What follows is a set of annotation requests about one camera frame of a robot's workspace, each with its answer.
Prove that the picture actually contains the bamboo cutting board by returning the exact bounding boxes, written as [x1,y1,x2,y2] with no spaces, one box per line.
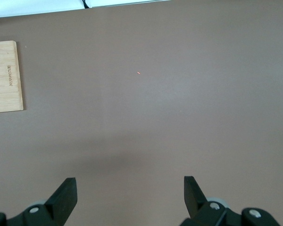
[0,40,25,114]

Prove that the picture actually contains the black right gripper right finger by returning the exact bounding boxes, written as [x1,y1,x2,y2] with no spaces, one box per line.
[180,176,281,226]

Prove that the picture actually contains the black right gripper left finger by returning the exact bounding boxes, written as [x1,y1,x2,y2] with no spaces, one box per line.
[0,178,78,226]

